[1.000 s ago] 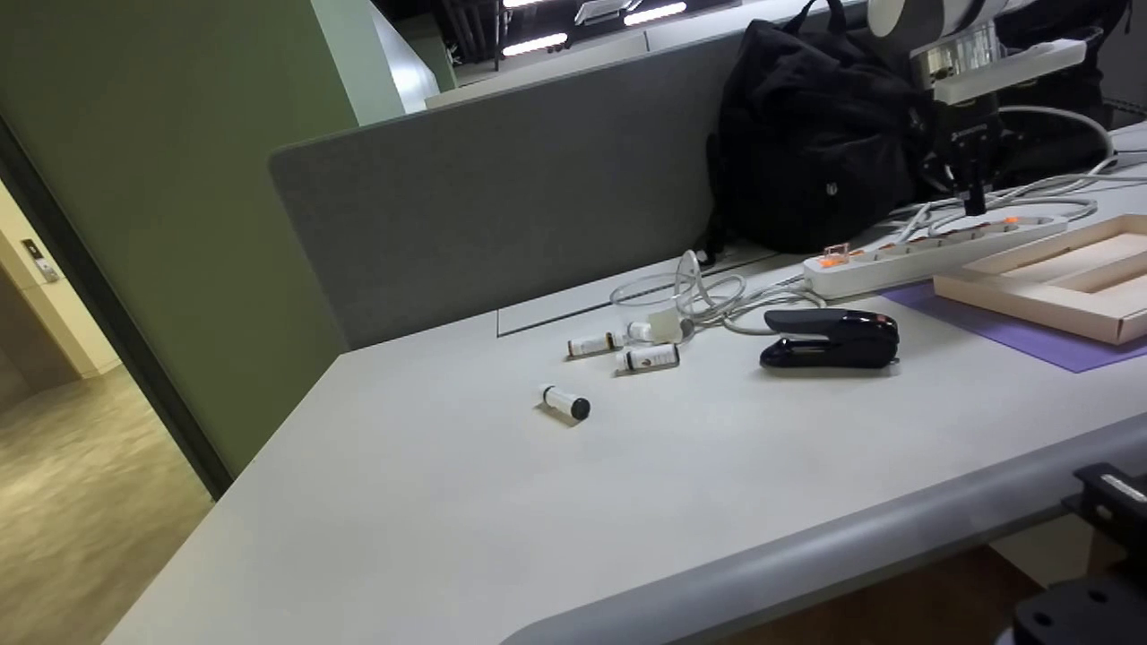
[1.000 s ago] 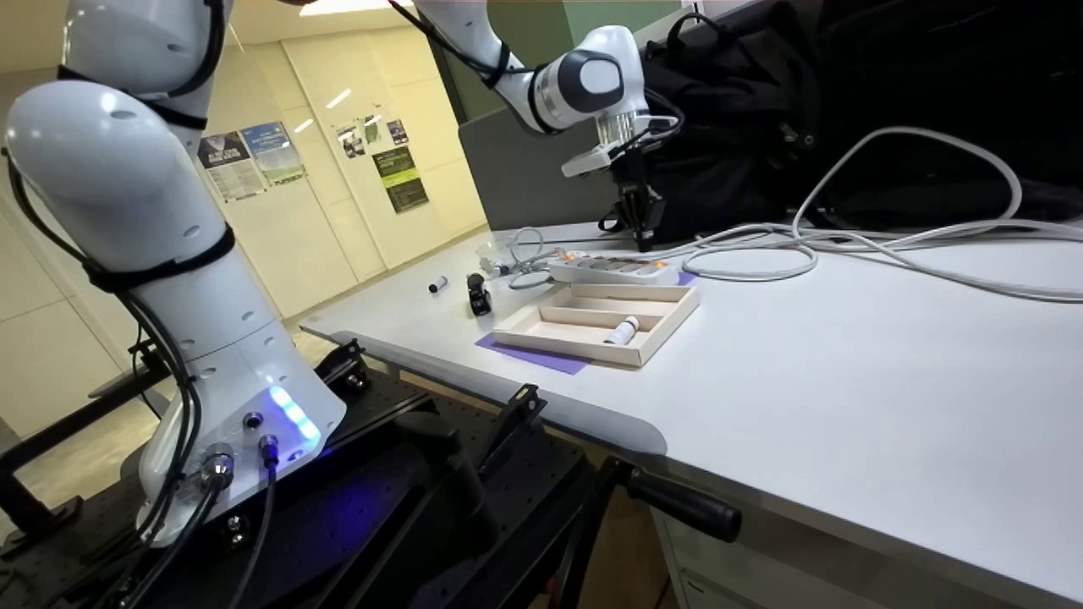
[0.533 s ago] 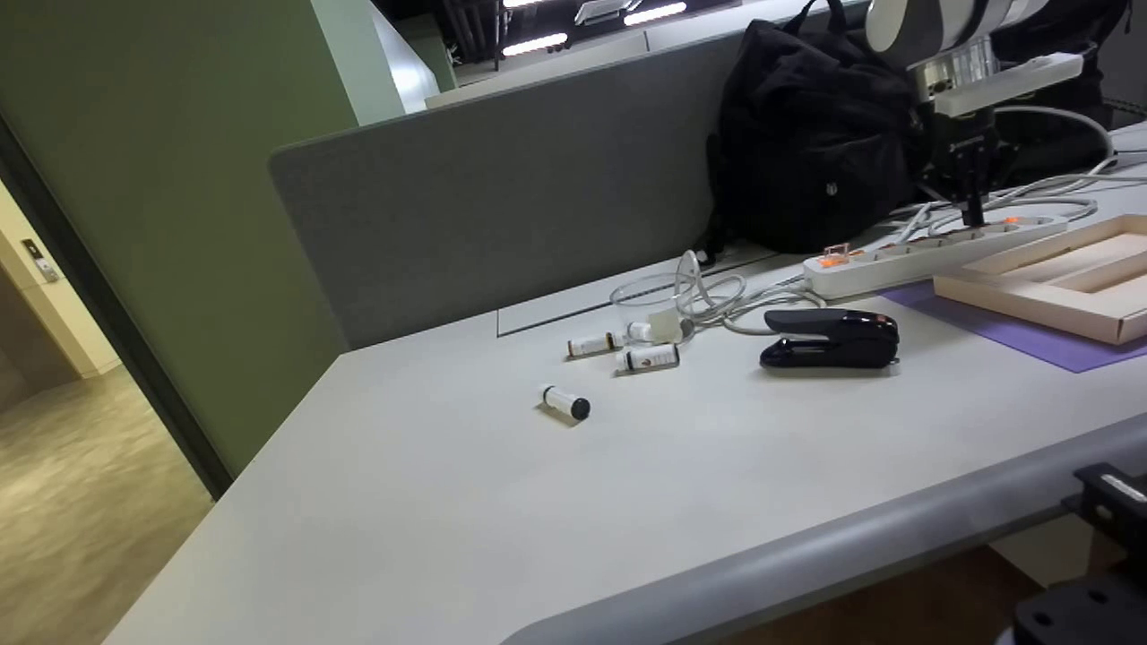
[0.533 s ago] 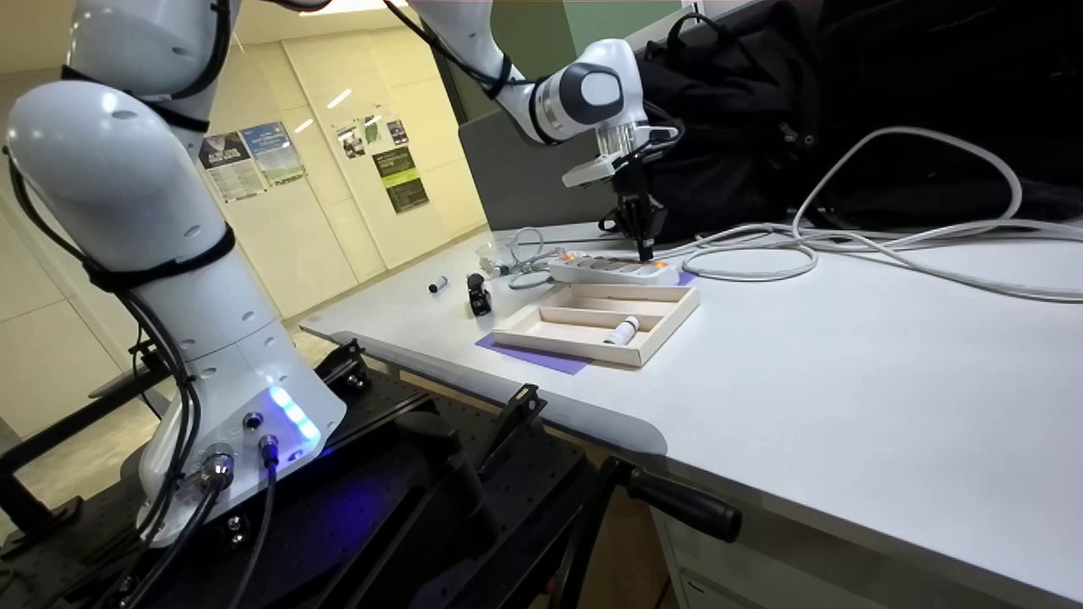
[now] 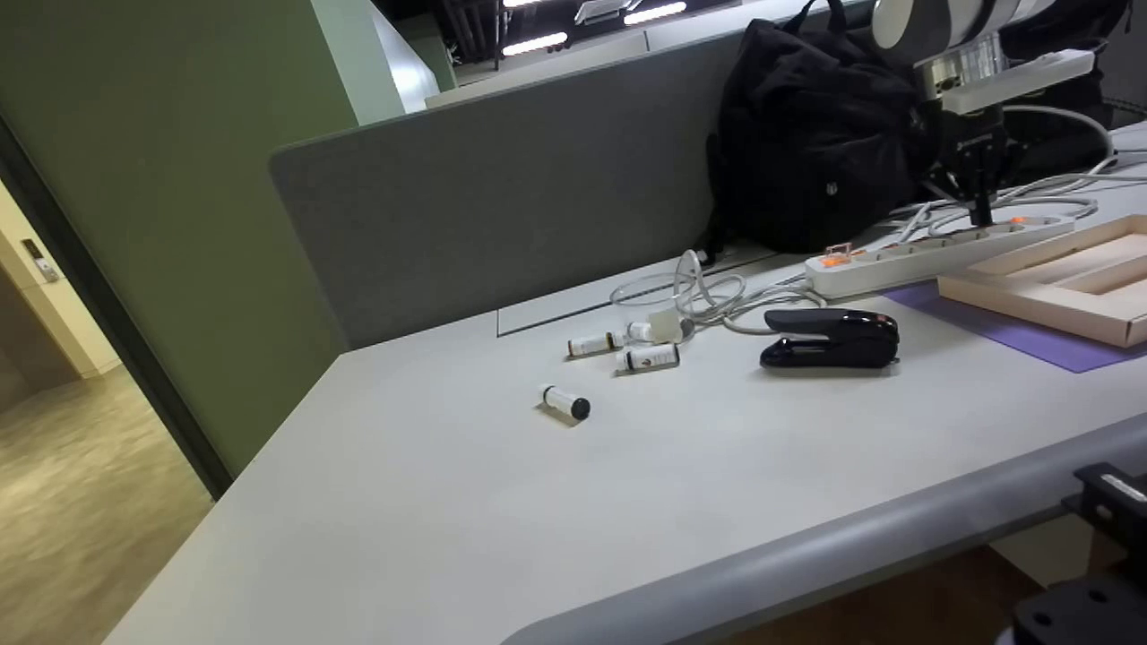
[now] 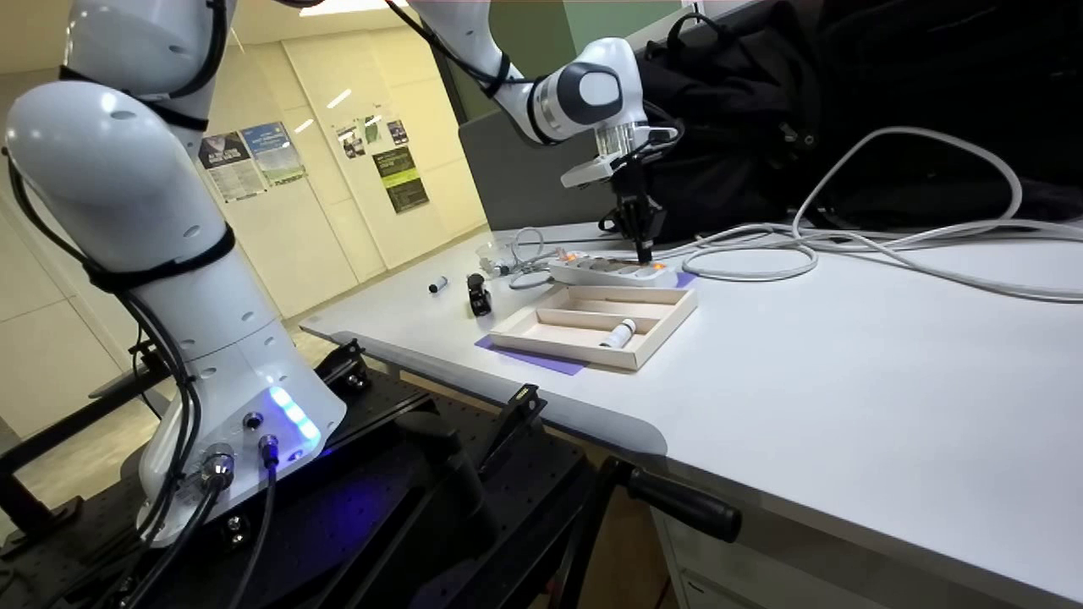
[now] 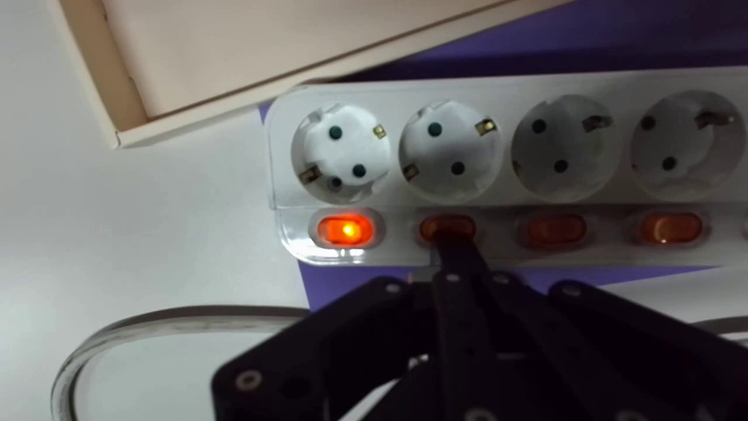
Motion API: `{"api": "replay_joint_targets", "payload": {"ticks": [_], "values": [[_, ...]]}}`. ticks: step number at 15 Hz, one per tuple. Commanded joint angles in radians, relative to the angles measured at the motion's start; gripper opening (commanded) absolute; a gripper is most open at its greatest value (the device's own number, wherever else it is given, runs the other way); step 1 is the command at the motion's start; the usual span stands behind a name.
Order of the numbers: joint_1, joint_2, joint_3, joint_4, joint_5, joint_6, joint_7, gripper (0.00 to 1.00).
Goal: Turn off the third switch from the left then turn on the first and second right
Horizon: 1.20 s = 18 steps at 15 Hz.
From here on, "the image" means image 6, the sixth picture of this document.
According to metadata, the white power strip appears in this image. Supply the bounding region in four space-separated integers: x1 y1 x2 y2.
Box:
548 250 683 289

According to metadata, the grey partition panel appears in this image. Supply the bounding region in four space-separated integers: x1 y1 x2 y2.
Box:
458 108 631 234

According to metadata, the wooden divided tray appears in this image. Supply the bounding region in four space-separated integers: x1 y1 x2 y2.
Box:
488 283 700 372

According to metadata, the clear plastic cup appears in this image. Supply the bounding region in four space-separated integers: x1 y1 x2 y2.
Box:
475 239 519 277

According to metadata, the purple paper sheet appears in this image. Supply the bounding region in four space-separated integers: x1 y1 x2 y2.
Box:
473 269 700 378

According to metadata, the black backpack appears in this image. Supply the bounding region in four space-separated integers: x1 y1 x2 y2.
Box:
633 0 1083 248

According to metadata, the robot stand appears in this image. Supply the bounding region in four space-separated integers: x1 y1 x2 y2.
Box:
0 338 745 609

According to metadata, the coil of grey cable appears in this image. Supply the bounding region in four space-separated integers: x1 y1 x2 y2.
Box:
499 226 561 292

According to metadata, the dark wall poster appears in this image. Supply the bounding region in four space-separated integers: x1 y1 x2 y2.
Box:
371 145 431 215

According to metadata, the group of small wall notices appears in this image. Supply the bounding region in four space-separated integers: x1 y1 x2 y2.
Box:
336 115 410 160

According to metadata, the white cable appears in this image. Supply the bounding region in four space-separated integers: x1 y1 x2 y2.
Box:
668 126 1083 305

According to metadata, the row of wall posters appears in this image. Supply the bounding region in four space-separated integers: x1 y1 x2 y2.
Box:
197 120 308 205

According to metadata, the black cable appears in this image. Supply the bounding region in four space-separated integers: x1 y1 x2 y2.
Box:
227 433 283 609
118 453 238 609

